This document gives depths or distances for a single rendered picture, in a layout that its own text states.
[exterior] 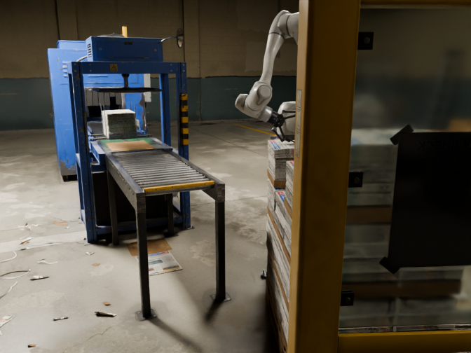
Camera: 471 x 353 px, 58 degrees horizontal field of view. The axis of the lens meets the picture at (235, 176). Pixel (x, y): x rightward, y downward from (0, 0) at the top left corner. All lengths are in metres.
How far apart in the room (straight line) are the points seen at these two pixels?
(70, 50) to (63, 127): 0.99
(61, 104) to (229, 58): 6.93
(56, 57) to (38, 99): 5.22
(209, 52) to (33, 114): 4.68
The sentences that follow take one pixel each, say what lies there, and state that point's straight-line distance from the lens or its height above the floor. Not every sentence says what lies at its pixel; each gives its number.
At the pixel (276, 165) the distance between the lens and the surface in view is 2.37.
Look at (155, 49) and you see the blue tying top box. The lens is 3.93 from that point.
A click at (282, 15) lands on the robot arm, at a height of 1.79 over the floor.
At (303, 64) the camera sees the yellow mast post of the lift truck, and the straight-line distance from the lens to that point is 0.79.
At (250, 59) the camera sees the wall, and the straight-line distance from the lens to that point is 12.41.
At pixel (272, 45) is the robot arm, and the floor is 1.62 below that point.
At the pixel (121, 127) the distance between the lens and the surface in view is 4.52.
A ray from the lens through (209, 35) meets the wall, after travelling 11.96.
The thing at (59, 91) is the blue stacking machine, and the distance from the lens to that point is 6.02.
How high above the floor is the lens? 1.48
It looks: 14 degrees down
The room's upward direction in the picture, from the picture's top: straight up
